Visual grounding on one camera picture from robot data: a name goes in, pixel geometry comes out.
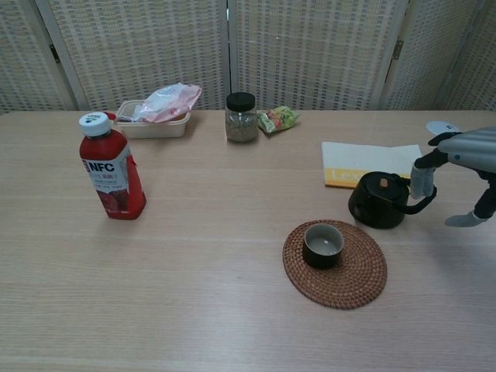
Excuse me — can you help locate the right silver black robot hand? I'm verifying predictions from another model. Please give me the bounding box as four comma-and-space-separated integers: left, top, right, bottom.
411, 126, 496, 228

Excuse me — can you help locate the black teapot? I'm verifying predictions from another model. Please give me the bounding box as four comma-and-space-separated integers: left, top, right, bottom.
347, 171, 438, 229

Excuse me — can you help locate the small white disc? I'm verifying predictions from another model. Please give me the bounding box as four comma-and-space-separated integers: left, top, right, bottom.
425, 120, 464, 136

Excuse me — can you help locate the white yellow booklet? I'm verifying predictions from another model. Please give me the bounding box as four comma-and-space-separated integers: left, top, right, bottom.
321, 141, 422, 190

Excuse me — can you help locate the small dark teacup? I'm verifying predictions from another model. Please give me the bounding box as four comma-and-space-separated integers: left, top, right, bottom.
301, 223, 345, 270

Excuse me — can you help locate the round brown woven coaster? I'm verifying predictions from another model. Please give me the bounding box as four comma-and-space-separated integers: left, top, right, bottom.
282, 219, 388, 310

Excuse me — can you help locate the green orange snack packet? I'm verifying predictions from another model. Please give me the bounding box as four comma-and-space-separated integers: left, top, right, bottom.
257, 105, 301, 136

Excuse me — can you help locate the glass jar black lid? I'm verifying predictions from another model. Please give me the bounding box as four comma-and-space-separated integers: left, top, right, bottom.
225, 92, 260, 143

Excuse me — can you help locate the pink white plastic bag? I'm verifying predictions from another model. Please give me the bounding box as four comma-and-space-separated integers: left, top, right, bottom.
133, 83, 203, 123

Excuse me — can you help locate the beige plastic food container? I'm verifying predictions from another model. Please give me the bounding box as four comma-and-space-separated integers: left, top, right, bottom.
115, 99, 192, 140

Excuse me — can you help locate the woven folding screen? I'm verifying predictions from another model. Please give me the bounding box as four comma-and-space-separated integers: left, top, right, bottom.
0, 0, 496, 115

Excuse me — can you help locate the red juice bottle white cap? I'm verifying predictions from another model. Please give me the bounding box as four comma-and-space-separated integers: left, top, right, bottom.
77, 111, 147, 221

